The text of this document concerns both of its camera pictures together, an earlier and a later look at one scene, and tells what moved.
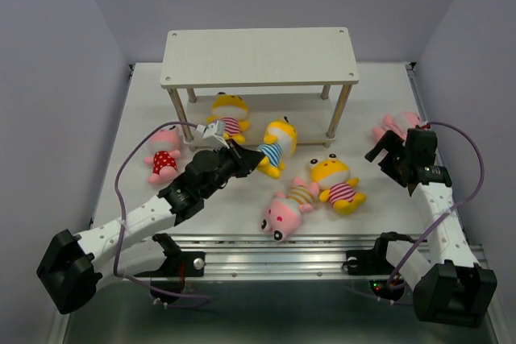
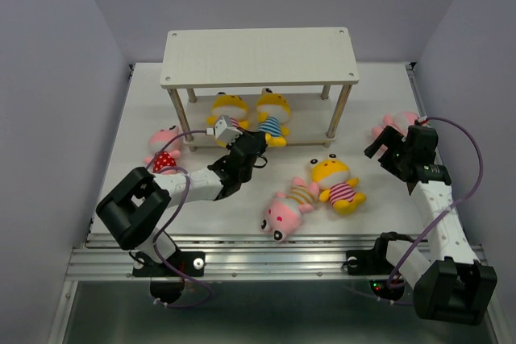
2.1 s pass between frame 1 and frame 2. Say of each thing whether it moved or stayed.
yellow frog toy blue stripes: moved
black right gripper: stayed
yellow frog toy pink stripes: stayed
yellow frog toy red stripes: stayed
